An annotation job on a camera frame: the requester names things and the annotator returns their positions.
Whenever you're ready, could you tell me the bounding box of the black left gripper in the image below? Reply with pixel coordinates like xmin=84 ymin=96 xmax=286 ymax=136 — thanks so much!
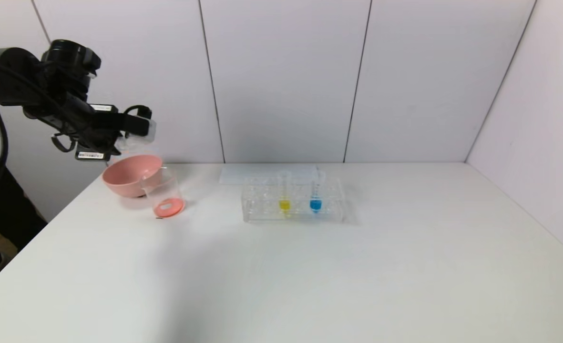
xmin=61 ymin=103 xmax=150 ymax=161

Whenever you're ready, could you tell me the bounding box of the red pigment test tube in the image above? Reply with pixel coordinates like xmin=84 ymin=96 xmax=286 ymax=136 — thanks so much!
xmin=116 ymin=135 xmax=144 ymax=153

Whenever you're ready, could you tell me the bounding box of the clear plastic beaker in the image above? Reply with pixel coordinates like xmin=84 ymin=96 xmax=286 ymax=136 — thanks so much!
xmin=141 ymin=168 xmax=187 ymax=220

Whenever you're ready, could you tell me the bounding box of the yellow pigment test tube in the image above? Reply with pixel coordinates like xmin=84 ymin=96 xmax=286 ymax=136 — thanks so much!
xmin=279 ymin=171 xmax=292 ymax=215

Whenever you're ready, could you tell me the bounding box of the clear acrylic test tube rack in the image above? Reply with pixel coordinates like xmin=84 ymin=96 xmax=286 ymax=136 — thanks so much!
xmin=242 ymin=174 xmax=347 ymax=224

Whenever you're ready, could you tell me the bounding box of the blue pigment test tube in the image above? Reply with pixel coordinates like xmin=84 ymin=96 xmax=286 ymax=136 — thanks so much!
xmin=309 ymin=166 xmax=323 ymax=214

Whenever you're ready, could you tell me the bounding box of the pink plastic bowl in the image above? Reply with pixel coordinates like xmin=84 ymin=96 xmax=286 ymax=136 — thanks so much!
xmin=102 ymin=154 xmax=164 ymax=198

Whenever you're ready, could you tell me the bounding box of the white paper sheet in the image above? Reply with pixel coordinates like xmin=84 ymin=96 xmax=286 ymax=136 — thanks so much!
xmin=219 ymin=165 xmax=320 ymax=186

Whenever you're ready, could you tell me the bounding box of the dark object beside table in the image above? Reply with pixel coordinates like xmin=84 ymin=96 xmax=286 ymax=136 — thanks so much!
xmin=0 ymin=125 xmax=49 ymax=278

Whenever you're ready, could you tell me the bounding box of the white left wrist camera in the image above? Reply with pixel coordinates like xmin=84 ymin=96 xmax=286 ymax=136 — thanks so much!
xmin=138 ymin=116 xmax=157 ymax=144

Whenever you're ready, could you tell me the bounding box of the thin black camera cable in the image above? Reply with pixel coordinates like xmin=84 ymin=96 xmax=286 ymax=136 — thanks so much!
xmin=51 ymin=104 xmax=152 ymax=153

